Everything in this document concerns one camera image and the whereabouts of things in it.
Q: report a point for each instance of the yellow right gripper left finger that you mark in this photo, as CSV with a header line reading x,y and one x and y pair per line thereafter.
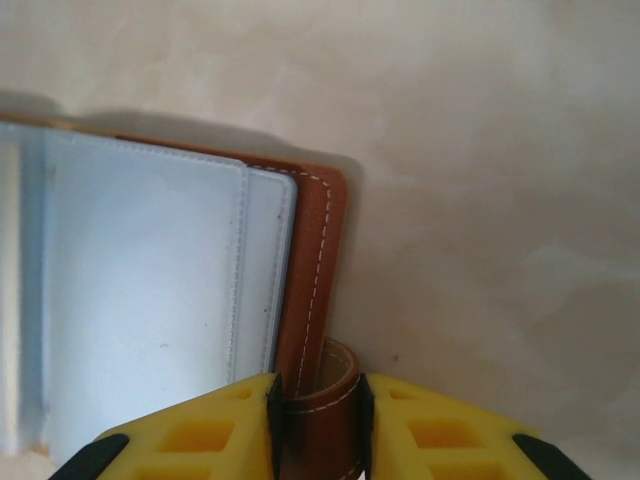
x,y
200,440

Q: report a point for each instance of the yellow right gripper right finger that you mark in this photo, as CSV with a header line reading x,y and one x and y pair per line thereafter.
x,y
450,440

